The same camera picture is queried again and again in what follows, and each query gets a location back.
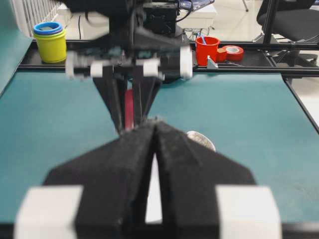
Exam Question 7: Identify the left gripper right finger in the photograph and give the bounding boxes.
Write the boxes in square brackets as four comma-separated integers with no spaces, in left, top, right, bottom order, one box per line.
[155,122,282,239]

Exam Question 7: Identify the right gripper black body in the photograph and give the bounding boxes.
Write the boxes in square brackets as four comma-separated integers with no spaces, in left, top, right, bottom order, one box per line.
[65,26,192,80]

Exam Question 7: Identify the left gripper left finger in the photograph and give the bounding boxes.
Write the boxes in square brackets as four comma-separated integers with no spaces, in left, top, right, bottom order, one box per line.
[13,123,155,239]

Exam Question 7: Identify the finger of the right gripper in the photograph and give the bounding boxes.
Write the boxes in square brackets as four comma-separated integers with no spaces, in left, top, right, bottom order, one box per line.
[93,72,127,132]
[133,72,162,125]

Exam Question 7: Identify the red spoon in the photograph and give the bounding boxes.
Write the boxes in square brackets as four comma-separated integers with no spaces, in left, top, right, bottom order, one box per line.
[125,89,134,130]

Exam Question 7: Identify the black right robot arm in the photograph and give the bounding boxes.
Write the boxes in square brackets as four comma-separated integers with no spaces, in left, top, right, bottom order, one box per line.
[65,0,193,134]

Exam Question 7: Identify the small speckled spoon rest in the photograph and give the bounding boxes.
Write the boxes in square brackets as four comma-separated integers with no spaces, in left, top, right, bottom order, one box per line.
[186,130,216,152]

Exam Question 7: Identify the yellow stacking cup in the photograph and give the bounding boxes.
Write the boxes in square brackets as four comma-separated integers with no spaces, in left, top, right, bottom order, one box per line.
[33,29,67,63]

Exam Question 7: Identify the red cup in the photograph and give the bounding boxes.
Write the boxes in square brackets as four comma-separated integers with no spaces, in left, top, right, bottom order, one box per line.
[195,36,220,66]

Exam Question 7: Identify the blue stacking cup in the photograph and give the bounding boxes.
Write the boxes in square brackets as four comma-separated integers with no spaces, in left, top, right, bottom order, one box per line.
[33,21,63,35]

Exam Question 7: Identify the red tape roll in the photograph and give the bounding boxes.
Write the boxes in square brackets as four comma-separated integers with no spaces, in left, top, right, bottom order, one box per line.
[216,45,244,62]

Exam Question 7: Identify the black office chair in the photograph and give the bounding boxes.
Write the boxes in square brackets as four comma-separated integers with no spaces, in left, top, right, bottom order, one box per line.
[252,0,319,45]

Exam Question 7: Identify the black aluminium frame rail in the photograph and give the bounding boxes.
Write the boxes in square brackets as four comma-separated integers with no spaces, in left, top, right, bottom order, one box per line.
[17,40,319,78]

